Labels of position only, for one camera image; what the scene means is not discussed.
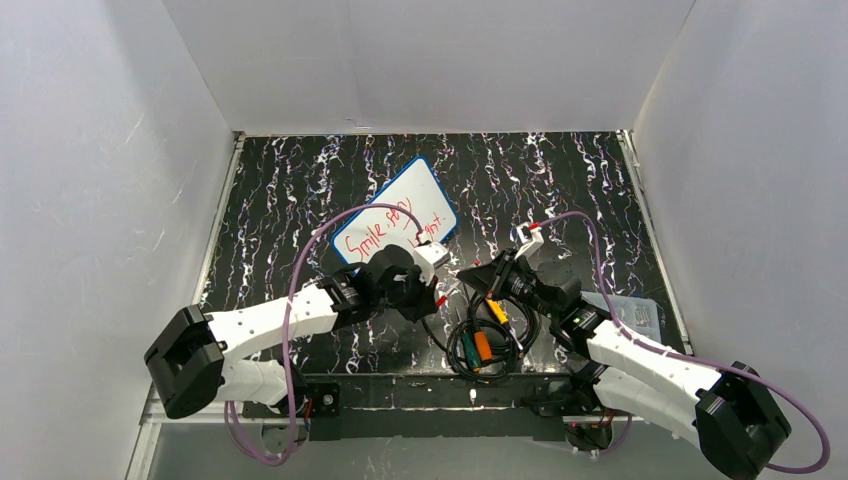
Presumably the clear plastic screw box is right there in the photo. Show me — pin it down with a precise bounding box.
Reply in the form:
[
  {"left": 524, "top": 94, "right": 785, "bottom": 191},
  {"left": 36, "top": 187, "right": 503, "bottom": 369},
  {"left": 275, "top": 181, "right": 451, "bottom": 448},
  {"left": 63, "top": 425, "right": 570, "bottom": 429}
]
[{"left": 610, "top": 295, "right": 662, "bottom": 342}]

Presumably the orange handled screwdriver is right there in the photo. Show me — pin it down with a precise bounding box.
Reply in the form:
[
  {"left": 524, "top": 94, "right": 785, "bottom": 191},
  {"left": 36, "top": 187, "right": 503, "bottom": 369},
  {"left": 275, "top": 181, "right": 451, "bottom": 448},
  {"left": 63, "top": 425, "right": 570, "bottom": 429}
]
[{"left": 466, "top": 302, "right": 493, "bottom": 367}]

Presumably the black coiled cable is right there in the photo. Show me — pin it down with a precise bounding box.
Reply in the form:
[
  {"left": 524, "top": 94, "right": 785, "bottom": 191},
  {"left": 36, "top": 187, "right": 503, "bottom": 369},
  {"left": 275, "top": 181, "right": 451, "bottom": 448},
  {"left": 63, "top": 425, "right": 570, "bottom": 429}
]
[{"left": 420, "top": 291, "right": 544, "bottom": 384}]

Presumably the green handled screwdriver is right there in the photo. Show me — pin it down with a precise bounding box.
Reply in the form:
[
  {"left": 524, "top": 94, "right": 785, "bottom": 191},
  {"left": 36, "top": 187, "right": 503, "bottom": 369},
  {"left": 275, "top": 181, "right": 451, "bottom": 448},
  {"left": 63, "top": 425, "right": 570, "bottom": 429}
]
[{"left": 459, "top": 312, "right": 482, "bottom": 373}]

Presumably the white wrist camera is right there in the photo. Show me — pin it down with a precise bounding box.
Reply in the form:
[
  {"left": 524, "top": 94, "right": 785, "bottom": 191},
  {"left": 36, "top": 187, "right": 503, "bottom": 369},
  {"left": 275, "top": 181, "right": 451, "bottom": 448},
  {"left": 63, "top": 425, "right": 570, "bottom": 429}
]
[
  {"left": 516, "top": 222, "right": 544, "bottom": 257},
  {"left": 412, "top": 232, "right": 450, "bottom": 286}
]

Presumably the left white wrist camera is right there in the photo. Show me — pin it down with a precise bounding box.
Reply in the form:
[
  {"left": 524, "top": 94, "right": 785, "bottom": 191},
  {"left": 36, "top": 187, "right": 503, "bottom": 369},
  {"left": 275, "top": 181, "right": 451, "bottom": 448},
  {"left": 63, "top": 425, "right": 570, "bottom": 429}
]
[{"left": 412, "top": 232, "right": 450, "bottom": 286}]

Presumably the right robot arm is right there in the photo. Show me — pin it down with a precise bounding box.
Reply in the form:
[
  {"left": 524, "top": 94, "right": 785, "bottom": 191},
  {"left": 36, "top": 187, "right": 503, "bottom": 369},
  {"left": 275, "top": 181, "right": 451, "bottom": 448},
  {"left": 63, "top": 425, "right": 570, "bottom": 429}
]
[{"left": 457, "top": 250, "right": 792, "bottom": 479}]

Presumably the blue framed whiteboard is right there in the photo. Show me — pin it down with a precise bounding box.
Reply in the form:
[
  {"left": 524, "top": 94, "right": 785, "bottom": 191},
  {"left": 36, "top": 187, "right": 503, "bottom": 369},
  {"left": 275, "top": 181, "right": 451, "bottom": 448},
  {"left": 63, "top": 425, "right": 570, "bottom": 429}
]
[{"left": 332, "top": 156, "right": 459, "bottom": 264}]

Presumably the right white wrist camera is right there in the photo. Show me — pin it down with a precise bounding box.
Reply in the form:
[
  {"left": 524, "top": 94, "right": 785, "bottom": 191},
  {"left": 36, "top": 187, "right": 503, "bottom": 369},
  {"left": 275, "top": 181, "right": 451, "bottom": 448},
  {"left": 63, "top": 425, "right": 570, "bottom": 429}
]
[{"left": 516, "top": 222, "right": 544, "bottom": 257}]

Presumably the yellow handled screwdriver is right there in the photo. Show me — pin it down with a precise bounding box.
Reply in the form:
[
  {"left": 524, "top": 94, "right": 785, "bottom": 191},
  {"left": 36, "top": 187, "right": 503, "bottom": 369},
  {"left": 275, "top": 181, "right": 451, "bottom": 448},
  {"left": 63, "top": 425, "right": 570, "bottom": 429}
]
[{"left": 484, "top": 297, "right": 524, "bottom": 352}]

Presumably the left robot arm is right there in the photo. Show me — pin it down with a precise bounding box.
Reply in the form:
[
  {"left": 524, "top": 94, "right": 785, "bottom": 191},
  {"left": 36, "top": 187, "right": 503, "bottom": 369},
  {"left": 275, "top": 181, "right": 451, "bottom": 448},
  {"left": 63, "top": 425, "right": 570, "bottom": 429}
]
[{"left": 144, "top": 242, "right": 449, "bottom": 419}]

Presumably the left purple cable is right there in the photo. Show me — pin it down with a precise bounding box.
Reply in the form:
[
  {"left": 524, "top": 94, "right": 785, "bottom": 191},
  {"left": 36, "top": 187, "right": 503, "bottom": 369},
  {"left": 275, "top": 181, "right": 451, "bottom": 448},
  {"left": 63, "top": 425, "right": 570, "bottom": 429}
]
[{"left": 222, "top": 203, "right": 425, "bottom": 468}]

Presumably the white red marker pen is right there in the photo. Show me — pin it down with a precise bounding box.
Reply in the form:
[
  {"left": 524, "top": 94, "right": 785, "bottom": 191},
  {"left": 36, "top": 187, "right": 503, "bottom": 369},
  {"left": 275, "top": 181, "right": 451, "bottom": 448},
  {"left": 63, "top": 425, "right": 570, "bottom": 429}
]
[{"left": 445, "top": 279, "right": 463, "bottom": 296}]

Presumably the aluminium frame rail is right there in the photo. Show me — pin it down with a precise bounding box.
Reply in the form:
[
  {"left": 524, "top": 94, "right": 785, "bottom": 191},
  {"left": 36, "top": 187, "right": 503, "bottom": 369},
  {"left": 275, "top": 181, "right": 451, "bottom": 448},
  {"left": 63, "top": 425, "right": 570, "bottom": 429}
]
[{"left": 125, "top": 374, "right": 753, "bottom": 480}]

